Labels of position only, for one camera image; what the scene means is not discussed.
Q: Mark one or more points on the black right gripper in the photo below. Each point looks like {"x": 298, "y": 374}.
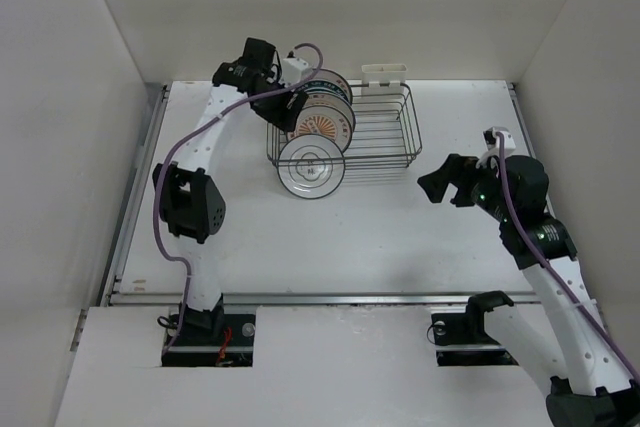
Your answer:
{"x": 455, "y": 169}

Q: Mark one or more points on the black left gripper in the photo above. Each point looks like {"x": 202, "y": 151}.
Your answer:
{"x": 285, "y": 117}

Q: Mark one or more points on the green rimmed plate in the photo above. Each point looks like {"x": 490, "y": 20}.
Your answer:
{"x": 328, "y": 82}

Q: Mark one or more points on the orange sunburst plate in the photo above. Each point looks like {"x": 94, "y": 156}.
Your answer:
{"x": 325, "y": 121}

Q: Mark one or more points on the white plate black line drawing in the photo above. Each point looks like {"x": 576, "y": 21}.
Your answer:
{"x": 311, "y": 167}

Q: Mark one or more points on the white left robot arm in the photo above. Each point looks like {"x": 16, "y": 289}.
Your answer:
{"x": 188, "y": 207}

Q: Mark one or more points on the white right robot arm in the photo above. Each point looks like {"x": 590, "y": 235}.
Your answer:
{"x": 582, "y": 374}

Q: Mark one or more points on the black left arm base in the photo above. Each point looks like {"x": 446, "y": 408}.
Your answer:
{"x": 232, "y": 347}

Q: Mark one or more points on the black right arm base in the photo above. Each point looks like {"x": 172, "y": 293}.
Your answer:
{"x": 458, "y": 345}

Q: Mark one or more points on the white plastic cutlery holder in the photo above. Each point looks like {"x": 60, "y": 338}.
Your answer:
{"x": 384, "y": 75}

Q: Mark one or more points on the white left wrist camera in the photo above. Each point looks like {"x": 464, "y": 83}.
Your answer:
{"x": 294, "y": 70}

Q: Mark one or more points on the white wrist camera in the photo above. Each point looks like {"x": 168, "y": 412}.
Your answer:
{"x": 499, "y": 143}
{"x": 294, "y": 70}

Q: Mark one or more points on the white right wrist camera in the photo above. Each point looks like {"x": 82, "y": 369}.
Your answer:
{"x": 499, "y": 143}

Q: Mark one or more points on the wire dish rack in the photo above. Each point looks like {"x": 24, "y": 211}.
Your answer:
{"x": 386, "y": 134}

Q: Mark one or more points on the aluminium left side rail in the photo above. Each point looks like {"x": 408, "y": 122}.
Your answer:
{"x": 134, "y": 190}

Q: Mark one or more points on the aluminium rail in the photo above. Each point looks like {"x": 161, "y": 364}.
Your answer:
{"x": 134, "y": 190}
{"x": 293, "y": 299}

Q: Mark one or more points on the aluminium front rail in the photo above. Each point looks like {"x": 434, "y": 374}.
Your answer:
{"x": 293, "y": 299}

